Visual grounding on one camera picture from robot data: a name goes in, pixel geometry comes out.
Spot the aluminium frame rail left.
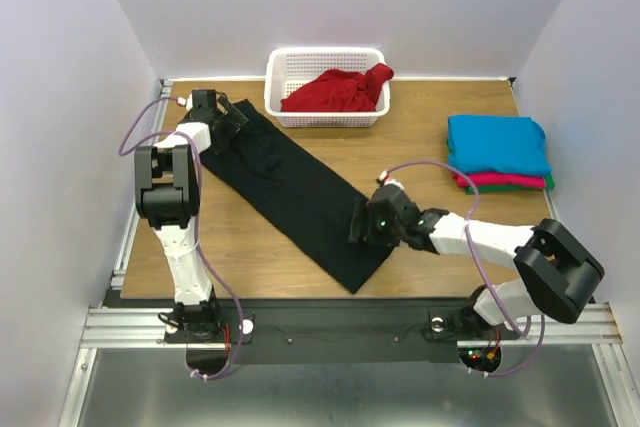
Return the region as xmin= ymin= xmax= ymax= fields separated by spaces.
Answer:
xmin=109 ymin=80 xmax=173 ymax=289

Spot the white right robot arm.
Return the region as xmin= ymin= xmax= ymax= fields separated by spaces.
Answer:
xmin=348 ymin=179 xmax=605 ymax=338

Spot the red t shirt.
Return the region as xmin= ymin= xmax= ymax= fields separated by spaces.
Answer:
xmin=281 ymin=63 xmax=394 ymax=113

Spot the folded pink t shirt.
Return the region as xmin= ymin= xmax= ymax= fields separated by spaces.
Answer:
xmin=453 ymin=172 xmax=555 ymax=190

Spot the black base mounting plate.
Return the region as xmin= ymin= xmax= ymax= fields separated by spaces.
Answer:
xmin=83 ymin=298 xmax=515 ymax=374

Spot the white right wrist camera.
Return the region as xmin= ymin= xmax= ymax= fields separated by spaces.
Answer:
xmin=376 ymin=170 xmax=404 ymax=190

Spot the black t shirt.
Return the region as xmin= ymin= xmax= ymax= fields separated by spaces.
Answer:
xmin=201 ymin=100 xmax=393 ymax=294

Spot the white plastic basket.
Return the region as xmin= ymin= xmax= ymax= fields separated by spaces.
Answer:
xmin=264 ymin=47 xmax=395 ymax=128

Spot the folded blue t shirt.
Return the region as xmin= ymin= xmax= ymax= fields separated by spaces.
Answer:
xmin=447 ymin=114 xmax=552 ymax=177

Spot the aluminium frame rail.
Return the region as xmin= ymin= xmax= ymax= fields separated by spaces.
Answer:
xmin=109 ymin=80 xmax=173 ymax=289
xmin=542 ymin=191 xmax=626 ymax=346

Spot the folded green t shirt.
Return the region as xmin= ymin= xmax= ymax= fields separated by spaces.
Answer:
xmin=467 ymin=172 xmax=555 ymax=193

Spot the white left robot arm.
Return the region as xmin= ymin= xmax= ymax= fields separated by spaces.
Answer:
xmin=133 ymin=89 xmax=248 ymax=343

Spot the aluminium frame rail right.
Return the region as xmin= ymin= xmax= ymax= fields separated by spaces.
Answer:
xmin=542 ymin=191 xmax=626 ymax=346

